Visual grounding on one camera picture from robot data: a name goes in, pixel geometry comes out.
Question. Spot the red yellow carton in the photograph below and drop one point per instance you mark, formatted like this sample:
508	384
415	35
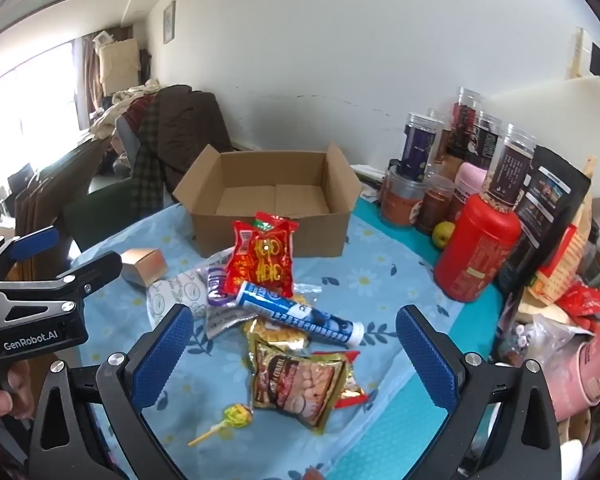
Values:
562	260

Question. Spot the narrow clear jar brown contents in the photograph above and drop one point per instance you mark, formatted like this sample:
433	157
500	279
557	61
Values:
442	135

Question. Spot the curtain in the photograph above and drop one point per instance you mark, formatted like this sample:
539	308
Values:
86	80

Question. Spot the pink paper cup stack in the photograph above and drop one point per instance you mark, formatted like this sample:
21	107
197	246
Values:
580	365

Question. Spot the brown jacket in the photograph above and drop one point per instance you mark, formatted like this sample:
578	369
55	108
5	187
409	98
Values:
190	130

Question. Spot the purple silver snack packet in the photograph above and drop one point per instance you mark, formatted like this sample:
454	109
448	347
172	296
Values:
220	287

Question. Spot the large black pouch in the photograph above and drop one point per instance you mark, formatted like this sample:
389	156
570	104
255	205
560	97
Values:
550	210

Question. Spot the clear nut jar dark label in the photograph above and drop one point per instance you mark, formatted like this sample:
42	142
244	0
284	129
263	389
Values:
510	170

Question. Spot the small closed cardboard box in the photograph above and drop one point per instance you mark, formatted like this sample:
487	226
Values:
142	265

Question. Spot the large cardboard box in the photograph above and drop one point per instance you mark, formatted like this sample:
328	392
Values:
320	235

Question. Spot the pink canister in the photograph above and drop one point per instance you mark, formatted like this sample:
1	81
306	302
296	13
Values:
467	180

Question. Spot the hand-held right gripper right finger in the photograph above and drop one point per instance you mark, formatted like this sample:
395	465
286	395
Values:
427	360

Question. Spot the green plaid cloth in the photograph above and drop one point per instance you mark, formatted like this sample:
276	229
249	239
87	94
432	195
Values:
147	160

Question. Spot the clear packet yellow noodle snack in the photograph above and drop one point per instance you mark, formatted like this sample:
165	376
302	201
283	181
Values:
275	335

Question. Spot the white foam board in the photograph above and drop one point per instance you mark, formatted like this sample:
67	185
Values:
545	110

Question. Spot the pile of laundry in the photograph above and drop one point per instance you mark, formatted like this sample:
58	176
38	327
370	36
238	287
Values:
120	105

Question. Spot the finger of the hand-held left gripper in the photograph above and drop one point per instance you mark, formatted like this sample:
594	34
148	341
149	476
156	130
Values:
37	243
95	269

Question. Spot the red canister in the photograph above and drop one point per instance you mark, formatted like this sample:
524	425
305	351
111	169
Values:
475	255

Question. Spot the dark green seat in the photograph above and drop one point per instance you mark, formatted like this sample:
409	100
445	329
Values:
105	215

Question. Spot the green pear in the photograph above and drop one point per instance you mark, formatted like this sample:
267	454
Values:
443	235

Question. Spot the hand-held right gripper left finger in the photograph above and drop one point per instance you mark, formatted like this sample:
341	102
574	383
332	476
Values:
162	360

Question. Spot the red chips packet yellow print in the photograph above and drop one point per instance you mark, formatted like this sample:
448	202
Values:
265	260

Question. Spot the wide jar red-brown spice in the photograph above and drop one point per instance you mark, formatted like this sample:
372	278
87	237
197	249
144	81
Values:
402	200

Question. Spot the yellow lollipop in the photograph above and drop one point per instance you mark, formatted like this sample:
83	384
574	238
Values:
236	416

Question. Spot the red cracker packet green top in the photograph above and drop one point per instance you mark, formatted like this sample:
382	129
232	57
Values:
267	221

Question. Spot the blue white tube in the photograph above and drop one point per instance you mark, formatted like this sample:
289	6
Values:
300	312

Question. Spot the small wall picture frame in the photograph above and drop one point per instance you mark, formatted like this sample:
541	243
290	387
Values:
169	22

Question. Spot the white patterned snack packet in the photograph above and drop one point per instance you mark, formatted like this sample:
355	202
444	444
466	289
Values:
175	295

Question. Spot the brown gold peanut packet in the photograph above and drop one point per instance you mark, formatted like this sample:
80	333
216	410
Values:
300	385

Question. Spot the tall jar dark red label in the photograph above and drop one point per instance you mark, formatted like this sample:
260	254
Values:
465	120

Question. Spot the crumpled red packet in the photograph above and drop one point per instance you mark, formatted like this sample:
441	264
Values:
587	305

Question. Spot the clear jar black label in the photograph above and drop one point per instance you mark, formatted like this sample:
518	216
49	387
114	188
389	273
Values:
487	140

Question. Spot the slim jar red-brown spice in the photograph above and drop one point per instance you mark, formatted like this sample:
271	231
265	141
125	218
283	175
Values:
435	205

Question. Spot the clear jar purple label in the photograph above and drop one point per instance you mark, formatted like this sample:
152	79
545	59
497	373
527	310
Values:
420	145

